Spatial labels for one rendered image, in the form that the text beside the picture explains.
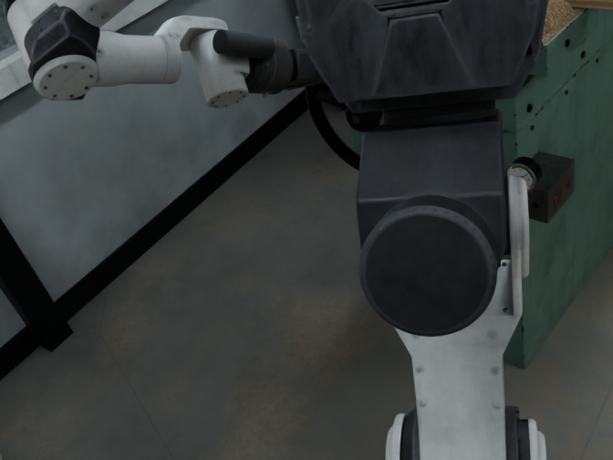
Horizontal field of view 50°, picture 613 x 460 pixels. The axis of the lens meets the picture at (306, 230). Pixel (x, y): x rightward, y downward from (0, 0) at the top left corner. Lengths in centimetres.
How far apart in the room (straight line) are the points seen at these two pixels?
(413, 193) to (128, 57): 48
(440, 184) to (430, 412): 35
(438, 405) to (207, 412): 115
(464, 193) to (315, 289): 157
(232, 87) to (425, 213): 51
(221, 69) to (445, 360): 51
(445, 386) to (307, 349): 116
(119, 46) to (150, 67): 5
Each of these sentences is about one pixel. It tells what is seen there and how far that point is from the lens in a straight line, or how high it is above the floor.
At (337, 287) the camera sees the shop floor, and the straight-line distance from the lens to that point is 211.
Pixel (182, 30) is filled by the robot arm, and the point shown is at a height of 112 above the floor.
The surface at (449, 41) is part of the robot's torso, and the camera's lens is 58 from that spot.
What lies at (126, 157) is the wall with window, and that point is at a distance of 243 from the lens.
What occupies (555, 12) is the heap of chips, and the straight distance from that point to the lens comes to 130.
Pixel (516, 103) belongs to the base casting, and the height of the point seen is 77.
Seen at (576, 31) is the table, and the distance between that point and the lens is 134.
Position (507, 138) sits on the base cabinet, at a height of 70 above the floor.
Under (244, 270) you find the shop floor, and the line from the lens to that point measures 228.
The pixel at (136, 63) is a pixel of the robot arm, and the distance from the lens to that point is 93.
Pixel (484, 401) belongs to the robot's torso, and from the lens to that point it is 83.
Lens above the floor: 142
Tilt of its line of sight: 37 degrees down
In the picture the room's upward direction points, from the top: 16 degrees counter-clockwise
